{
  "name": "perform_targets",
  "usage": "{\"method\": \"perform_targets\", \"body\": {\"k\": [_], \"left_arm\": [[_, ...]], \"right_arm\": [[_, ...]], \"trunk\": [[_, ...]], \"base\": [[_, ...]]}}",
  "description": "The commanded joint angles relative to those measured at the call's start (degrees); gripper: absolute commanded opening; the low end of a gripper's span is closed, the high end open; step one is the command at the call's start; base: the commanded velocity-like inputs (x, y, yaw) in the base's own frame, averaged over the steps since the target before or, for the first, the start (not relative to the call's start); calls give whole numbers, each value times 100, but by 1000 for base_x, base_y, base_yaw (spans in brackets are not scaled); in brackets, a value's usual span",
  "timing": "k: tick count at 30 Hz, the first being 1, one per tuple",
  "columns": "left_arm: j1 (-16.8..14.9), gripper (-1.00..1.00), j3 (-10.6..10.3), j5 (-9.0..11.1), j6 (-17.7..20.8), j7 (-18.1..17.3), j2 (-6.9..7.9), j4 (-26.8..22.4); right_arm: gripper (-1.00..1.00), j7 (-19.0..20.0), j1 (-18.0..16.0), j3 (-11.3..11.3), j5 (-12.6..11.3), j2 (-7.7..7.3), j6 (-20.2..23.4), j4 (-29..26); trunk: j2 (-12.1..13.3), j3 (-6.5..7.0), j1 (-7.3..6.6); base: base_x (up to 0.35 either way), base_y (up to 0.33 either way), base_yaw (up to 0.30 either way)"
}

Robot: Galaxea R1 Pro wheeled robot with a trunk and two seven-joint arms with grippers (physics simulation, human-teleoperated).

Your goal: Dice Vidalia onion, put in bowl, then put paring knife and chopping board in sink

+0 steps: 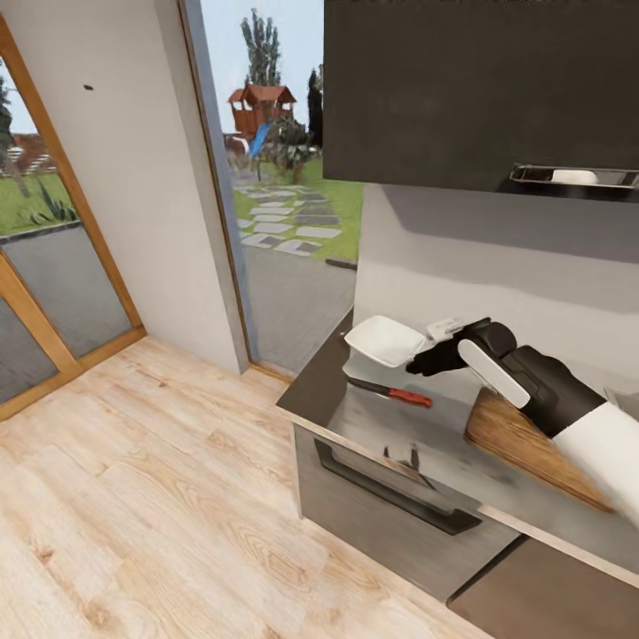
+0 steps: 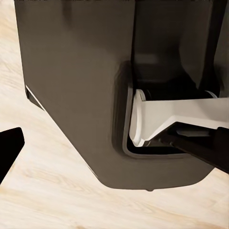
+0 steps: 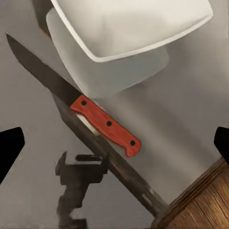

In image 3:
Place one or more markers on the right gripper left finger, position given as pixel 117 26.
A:
pixel 11 143

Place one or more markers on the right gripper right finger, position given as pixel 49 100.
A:
pixel 221 141

